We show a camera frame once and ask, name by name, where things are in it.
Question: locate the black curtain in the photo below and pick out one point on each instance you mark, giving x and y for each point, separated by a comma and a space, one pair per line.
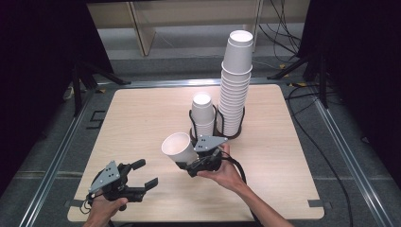
38, 78
362, 63

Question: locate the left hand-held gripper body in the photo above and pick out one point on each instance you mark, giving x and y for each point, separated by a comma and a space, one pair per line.
108, 178

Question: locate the person's right hand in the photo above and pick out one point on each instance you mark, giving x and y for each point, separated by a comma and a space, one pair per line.
225, 175

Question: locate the short stack of paper cups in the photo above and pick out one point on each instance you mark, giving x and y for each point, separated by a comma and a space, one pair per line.
202, 113

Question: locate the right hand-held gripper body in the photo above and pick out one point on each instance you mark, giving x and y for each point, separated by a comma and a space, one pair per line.
208, 143

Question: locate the metal floor rail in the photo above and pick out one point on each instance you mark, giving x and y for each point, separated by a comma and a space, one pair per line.
53, 164
350, 160

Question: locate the white paper cup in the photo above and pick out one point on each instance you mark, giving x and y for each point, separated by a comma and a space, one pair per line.
176, 148

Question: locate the tall stack of paper cups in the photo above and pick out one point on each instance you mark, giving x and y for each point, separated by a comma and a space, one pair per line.
236, 78

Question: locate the person's left hand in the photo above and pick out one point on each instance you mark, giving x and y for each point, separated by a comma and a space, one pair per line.
101, 211

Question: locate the light wooden shelf unit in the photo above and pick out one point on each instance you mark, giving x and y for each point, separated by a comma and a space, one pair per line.
145, 28

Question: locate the black metal stand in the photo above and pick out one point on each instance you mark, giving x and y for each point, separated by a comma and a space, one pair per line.
77, 91
322, 82

